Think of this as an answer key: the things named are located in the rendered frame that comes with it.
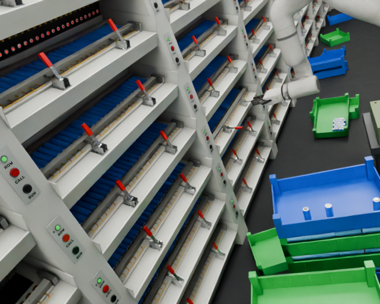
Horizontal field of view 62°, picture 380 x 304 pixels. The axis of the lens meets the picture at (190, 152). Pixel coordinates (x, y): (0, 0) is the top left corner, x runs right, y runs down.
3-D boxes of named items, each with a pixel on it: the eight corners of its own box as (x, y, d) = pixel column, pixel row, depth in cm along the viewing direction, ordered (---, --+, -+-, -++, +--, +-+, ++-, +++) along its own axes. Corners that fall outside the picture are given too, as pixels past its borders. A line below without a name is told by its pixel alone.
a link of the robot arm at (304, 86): (289, 79, 158) (286, 87, 151) (317, 71, 150) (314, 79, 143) (295, 94, 161) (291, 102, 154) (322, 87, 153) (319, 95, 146)
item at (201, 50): (236, 34, 166) (239, 6, 158) (189, 84, 124) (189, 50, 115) (201, 29, 173) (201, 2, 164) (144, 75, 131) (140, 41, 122)
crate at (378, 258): (377, 213, 104) (375, 195, 101) (400, 265, 88) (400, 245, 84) (284, 226, 114) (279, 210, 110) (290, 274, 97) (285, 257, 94)
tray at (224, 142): (255, 99, 185) (257, 84, 178) (219, 162, 142) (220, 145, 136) (222, 92, 191) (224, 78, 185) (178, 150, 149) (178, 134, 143)
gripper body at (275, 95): (286, 103, 155) (265, 108, 161) (291, 94, 162) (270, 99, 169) (281, 90, 152) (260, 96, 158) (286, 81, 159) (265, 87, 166)
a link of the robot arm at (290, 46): (282, 30, 152) (300, 87, 164) (274, 41, 141) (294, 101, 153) (301, 23, 147) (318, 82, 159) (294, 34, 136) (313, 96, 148)
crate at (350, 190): (373, 176, 97) (371, 155, 93) (399, 224, 80) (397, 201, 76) (274, 193, 106) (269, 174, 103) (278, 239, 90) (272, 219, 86)
